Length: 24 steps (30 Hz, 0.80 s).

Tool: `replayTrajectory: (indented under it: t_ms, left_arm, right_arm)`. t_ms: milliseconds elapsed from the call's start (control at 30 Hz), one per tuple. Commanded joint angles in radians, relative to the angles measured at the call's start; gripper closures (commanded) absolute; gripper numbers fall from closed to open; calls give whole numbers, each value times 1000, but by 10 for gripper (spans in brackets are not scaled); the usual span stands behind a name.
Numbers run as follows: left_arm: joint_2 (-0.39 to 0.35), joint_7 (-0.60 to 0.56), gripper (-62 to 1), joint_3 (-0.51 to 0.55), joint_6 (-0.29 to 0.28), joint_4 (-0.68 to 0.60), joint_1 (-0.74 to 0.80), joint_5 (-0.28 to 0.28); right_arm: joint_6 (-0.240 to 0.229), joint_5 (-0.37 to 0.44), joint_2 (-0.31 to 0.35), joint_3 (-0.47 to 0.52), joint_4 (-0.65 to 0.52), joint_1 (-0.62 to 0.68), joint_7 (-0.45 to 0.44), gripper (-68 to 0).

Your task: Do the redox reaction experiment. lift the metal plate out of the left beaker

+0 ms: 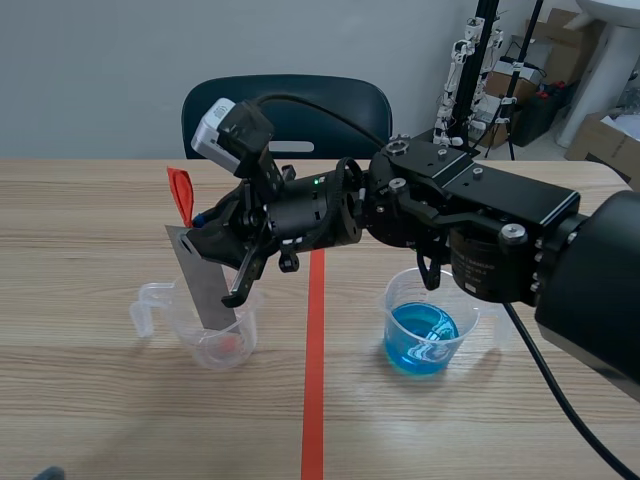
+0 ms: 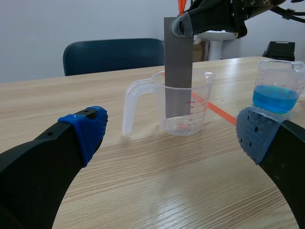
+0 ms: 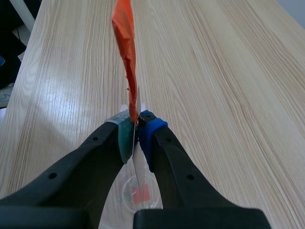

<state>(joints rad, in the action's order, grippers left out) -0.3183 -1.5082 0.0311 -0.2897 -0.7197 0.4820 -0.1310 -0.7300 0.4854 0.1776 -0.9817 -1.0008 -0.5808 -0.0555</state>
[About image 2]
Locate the empty clear beaker with handle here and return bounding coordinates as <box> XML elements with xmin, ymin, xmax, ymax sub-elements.
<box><xmin>122</xmin><ymin>70</ymin><xmax>214</xmax><ymax>137</ymax></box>

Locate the black cable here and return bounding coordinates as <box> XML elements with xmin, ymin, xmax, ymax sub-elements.
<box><xmin>271</xmin><ymin>0</ymin><xmax>305</xmax><ymax>24</ymax></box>

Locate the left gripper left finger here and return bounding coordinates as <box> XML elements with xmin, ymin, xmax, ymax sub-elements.
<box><xmin>0</xmin><ymin>106</ymin><xmax>109</xmax><ymax>229</ymax></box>

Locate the clear beaker with blue liquid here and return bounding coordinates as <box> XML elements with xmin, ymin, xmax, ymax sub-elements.
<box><xmin>252</xmin><ymin>60</ymin><xmax>305</xmax><ymax>117</ymax></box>

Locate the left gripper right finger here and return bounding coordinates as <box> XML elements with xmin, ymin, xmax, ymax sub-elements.
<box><xmin>235</xmin><ymin>106</ymin><xmax>305</xmax><ymax>229</ymax></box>

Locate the grey metal plate orange strip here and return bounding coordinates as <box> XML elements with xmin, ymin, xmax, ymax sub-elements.
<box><xmin>163</xmin><ymin>0</ymin><xmax>194</xmax><ymax>119</ymax></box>

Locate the black bin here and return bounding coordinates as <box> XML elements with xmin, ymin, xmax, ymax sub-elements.
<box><xmin>262</xmin><ymin>41</ymin><xmax>296</xmax><ymax>62</ymax></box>

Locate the brown cardboard box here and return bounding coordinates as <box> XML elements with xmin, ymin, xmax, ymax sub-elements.
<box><xmin>192</xmin><ymin>41</ymin><xmax>207</xmax><ymax>62</ymax></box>

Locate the white wash basin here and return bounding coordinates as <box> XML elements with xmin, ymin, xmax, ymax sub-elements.
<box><xmin>197</xmin><ymin>30</ymin><xmax>240</xmax><ymax>62</ymax></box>

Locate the dark blue chair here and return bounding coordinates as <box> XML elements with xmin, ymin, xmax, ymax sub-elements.
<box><xmin>63</xmin><ymin>38</ymin><xmax>165</xmax><ymax>77</ymax></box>

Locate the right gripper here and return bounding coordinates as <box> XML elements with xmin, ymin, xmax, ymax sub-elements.
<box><xmin>172</xmin><ymin>0</ymin><xmax>286</xmax><ymax>39</ymax></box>

